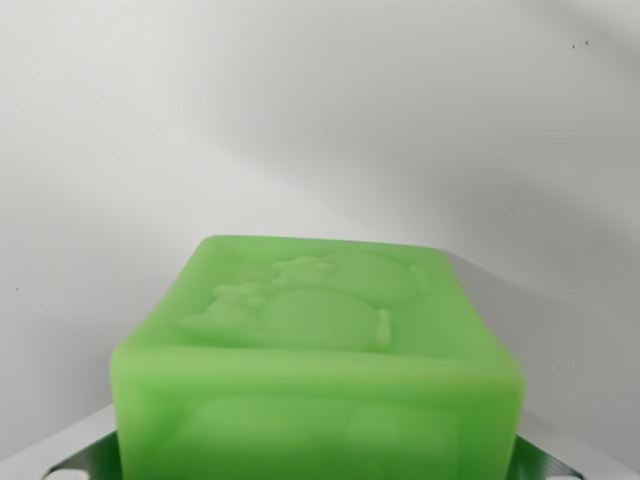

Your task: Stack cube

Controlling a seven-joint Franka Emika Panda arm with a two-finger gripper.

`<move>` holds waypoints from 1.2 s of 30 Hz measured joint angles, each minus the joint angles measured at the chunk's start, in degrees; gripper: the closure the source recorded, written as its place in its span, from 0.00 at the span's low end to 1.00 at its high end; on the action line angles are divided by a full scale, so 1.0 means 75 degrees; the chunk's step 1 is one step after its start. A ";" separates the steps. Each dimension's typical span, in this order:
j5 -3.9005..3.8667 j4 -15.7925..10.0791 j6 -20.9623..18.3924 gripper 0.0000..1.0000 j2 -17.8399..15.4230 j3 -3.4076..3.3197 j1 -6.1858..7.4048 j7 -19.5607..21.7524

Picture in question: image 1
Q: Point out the gripper left finger with silver black pad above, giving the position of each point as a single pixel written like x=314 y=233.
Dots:
x=75 y=445

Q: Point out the gripper right finger with silver black pad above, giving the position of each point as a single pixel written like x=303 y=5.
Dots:
x=555 y=450

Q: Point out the green embossed toy cube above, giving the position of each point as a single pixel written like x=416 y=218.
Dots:
x=320 y=360

